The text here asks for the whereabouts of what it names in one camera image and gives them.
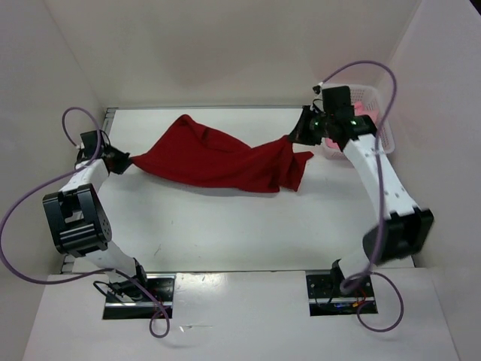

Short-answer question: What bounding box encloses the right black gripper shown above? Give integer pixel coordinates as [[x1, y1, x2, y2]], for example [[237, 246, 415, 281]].
[[286, 105, 334, 146]]

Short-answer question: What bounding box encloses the dark red t shirt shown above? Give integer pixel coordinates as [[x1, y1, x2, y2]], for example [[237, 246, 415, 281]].
[[131, 114, 313, 193]]

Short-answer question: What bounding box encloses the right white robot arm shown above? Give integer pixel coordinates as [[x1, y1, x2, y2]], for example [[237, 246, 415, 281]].
[[289, 105, 434, 296]]

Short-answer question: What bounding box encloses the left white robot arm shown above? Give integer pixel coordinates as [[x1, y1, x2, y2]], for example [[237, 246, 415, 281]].
[[43, 146, 150, 301]]

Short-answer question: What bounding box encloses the light pink t shirt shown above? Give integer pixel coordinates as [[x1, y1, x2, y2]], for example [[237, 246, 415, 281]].
[[325, 102, 379, 150]]

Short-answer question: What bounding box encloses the white plastic basket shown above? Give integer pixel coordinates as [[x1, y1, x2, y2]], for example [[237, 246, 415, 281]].
[[320, 84, 395, 159]]

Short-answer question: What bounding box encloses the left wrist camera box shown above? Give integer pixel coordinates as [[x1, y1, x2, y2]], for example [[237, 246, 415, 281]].
[[77, 131, 104, 160]]

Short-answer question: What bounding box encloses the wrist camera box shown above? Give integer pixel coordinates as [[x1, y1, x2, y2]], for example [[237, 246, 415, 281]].
[[77, 131, 104, 160], [322, 86, 355, 119]]

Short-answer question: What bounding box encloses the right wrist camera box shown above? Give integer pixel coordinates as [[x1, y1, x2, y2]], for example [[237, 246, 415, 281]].
[[322, 86, 355, 119]]

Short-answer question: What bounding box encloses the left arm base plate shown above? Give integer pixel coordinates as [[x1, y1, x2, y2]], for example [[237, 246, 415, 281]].
[[92, 273, 176, 320]]

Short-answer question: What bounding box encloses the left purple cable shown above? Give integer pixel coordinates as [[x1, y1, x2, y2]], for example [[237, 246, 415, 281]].
[[0, 107, 172, 338]]

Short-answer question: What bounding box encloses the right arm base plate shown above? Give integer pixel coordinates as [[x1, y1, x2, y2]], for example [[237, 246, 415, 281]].
[[305, 270, 378, 317]]

